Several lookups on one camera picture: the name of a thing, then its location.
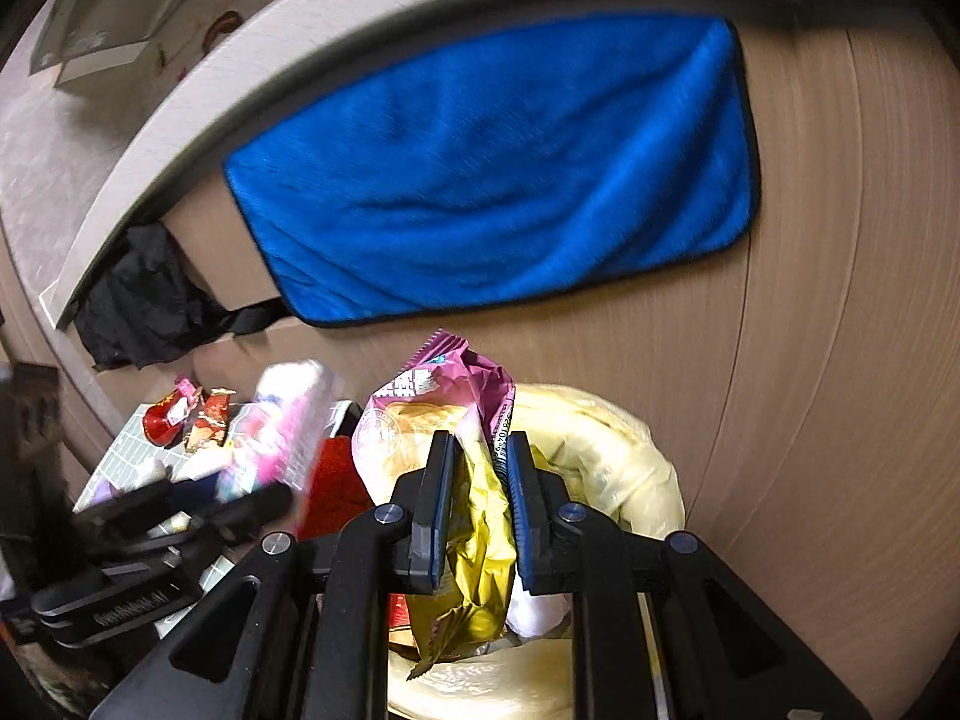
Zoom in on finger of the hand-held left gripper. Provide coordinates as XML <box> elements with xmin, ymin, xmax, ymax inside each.
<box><xmin>184</xmin><ymin>482</ymin><xmax>295</xmax><ymax>548</ymax></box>
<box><xmin>73</xmin><ymin>478</ymin><xmax>175</xmax><ymax>537</ymax></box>

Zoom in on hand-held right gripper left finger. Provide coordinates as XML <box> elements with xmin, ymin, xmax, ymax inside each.
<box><xmin>90</xmin><ymin>431</ymin><xmax>458</xmax><ymax>720</ymax></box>

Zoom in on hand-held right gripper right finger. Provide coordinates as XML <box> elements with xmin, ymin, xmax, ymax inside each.
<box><xmin>506</xmin><ymin>433</ymin><xmax>875</xmax><ymax>720</ymax></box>

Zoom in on pink and white packet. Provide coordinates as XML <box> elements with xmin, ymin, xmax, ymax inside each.
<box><xmin>217</xmin><ymin>360</ymin><xmax>335</xmax><ymax>503</ymax></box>

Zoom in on purple snack bag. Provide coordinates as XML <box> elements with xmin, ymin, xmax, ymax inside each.
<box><xmin>352</xmin><ymin>328</ymin><xmax>518</xmax><ymax>683</ymax></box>

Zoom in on yellow plastic bin bag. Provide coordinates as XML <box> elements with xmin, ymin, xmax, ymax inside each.
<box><xmin>386</xmin><ymin>382</ymin><xmax>687</xmax><ymax>720</ymax></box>

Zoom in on green grid tablecloth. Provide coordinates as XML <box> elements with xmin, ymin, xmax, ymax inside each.
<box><xmin>71</xmin><ymin>401</ymin><xmax>361</xmax><ymax>616</ymax></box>

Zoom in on white item in bin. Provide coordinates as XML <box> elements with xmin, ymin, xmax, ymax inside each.
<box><xmin>510</xmin><ymin>577</ymin><xmax>572</xmax><ymax>638</ymax></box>

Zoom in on red crumpled wrapper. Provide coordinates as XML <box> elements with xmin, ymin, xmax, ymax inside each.
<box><xmin>142</xmin><ymin>377</ymin><xmax>205</xmax><ymax>445</ymax></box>
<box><xmin>186</xmin><ymin>388</ymin><xmax>237</xmax><ymax>455</ymax></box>

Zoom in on black cloth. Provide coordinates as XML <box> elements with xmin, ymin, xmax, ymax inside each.
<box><xmin>73</xmin><ymin>223</ymin><xmax>284</xmax><ymax>370</ymax></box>

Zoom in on blue microfibre towel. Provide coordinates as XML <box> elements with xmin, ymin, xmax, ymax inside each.
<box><xmin>223</xmin><ymin>15</ymin><xmax>762</xmax><ymax>329</ymax></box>

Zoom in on steel range hood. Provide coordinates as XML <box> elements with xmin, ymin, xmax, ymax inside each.
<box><xmin>30</xmin><ymin>0</ymin><xmax>248</xmax><ymax>102</ymax></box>

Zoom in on cartoon couple wall poster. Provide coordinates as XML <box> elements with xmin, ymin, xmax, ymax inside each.
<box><xmin>120</xmin><ymin>0</ymin><xmax>391</xmax><ymax>83</ymax></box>

